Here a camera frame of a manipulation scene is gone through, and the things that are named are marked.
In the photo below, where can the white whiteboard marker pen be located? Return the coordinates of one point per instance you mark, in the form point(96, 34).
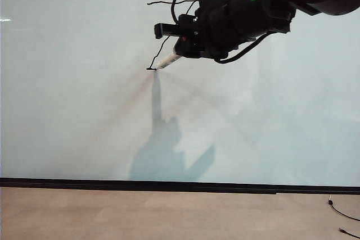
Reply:
point(168, 61)

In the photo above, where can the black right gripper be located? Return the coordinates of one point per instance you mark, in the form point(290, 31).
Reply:
point(213, 32)

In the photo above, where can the white glossy whiteboard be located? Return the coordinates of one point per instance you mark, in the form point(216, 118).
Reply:
point(84, 82)

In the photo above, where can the black whiteboard bottom rail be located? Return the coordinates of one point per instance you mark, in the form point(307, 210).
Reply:
point(168, 186)

